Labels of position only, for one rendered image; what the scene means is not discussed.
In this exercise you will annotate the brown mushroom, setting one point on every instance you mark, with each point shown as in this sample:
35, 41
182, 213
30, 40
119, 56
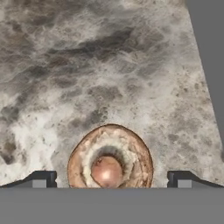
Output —
108, 163

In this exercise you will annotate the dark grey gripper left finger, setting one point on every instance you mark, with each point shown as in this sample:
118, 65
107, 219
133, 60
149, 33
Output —
43, 177

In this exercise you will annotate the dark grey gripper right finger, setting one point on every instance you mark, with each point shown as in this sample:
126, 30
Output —
180, 176

